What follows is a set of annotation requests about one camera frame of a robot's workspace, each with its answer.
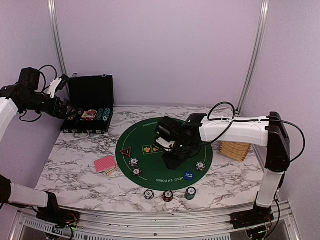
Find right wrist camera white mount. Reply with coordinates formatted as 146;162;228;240
153;116;185;153

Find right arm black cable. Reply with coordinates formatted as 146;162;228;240
199;101;306;163

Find black red triangle dealer button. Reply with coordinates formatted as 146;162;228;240
120;146;132;158

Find card decks in case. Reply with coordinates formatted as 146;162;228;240
80;109;98;122

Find green chip row in case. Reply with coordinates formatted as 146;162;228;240
95;108;105;121

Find black poker chip case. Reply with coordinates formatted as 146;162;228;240
60;74;115;135

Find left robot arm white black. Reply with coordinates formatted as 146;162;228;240
0;113;63;207

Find aluminium frame post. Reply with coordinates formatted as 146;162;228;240
47;0;68;75
236;0;270;115

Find teal chip row in case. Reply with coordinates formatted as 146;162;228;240
102;108;111;122

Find blue white chip stack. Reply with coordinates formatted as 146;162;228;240
143;189;154;200

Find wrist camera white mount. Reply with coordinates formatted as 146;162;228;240
153;116;185;153
47;74;69;99

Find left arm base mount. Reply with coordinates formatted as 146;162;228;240
36;208;80;228

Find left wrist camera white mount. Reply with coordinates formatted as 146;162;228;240
47;74;69;99

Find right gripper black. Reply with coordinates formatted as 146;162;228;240
162;140;194;171

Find blue small blind button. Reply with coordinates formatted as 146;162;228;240
183;171;195;181

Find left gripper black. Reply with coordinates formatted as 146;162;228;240
21;92;78;119

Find front aluminium rail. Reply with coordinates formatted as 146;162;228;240
8;201;301;240

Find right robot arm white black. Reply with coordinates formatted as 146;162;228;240
155;112;291;224

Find left aluminium frame post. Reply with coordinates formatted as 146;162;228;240
47;0;68;75

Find round green poker mat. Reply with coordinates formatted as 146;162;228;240
115;117;213;191

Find woven bamboo tray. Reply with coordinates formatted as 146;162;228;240
220;141;251;162

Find teal black chip stack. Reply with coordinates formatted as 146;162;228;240
184;187;197;201

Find red backed card deck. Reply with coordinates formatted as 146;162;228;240
94;155;118;173

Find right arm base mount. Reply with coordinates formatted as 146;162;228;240
230;209;275;229

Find brown black chip stack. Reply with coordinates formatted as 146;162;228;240
162;190;174;202

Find right aluminium frame post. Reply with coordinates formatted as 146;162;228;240
236;0;270;115

